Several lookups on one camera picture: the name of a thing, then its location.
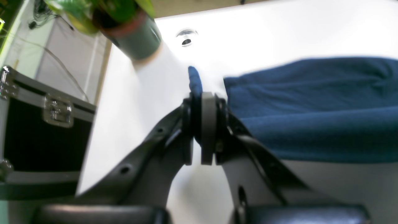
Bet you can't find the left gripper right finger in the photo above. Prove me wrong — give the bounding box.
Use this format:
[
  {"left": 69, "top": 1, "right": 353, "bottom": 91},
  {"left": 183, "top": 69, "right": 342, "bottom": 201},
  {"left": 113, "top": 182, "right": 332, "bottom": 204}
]
[{"left": 216, "top": 100, "right": 371, "bottom": 224}]

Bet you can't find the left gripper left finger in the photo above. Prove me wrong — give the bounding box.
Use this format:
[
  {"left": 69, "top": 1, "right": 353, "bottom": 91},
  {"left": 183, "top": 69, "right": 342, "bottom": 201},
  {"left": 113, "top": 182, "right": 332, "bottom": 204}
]
[{"left": 32, "top": 100, "right": 193, "bottom": 224}]

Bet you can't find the grey plant pot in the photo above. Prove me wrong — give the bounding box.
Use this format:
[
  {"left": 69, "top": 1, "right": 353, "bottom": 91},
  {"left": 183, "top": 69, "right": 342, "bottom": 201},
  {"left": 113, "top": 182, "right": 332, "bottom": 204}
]
[{"left": 93, "top": 9, "right": 162, "bottom": 60}]

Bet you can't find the black equipment case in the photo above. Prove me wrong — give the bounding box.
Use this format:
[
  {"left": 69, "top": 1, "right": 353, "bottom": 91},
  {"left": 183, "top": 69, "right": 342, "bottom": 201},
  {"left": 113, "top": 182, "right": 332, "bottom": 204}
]
[{"left": 0, "top": 66, "right": 96, "bottom": 200}]

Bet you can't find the right metal table grommet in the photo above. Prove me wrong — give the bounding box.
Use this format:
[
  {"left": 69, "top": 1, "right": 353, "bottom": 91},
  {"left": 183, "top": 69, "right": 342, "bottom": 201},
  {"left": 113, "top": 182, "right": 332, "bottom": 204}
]
[{"left": 175, "top": 28, "right": 198, "bottom": 47}]

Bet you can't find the navy blue T-shirt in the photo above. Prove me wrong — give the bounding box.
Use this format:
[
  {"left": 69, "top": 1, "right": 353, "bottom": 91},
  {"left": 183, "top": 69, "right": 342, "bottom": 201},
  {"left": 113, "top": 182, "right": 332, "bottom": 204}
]
[{"left": 188, "top": 56, "right": 398, "bottom": 165}]

